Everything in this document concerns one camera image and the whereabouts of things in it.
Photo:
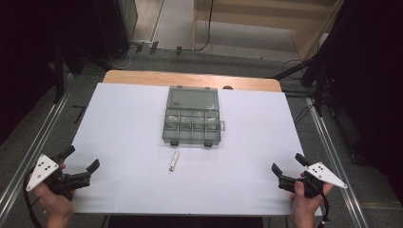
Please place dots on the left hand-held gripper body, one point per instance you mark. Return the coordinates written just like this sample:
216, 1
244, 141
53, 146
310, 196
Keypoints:
68, 182

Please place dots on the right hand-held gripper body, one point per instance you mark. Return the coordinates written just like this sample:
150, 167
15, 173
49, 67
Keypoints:
304, 185

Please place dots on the person's right hand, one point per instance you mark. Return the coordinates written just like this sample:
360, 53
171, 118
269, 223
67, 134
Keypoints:
302, 204

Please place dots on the person's left hand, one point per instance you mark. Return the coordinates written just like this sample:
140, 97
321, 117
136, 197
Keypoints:
53, 202

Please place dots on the white table cover sheet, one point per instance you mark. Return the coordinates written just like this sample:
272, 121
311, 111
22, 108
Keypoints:
126, 142

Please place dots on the black bar on floor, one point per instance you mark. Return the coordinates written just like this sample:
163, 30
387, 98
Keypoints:
80, 113

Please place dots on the black metal stand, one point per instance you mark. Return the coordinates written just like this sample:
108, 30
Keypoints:
58, 72
318, 82

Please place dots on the small clear bag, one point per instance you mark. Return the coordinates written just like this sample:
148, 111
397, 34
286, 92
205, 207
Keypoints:
173, 119
213, 118

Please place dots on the small dark round knob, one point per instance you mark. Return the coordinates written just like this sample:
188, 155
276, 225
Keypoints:
227, 87

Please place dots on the clear grey compartment box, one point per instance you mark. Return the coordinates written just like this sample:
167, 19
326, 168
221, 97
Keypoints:
192, 115

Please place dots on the black cabinet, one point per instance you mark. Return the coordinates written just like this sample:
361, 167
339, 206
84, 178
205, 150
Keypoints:
111, 25

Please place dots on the aluminium floor rail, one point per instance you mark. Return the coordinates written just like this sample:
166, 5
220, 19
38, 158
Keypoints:
31, 152
335, 158

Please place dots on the black floor bracket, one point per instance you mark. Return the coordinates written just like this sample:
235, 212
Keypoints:
154, 47
139, 48
179, 50

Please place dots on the wooden furniture frame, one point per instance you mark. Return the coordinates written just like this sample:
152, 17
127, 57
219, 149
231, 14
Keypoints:
253, 15

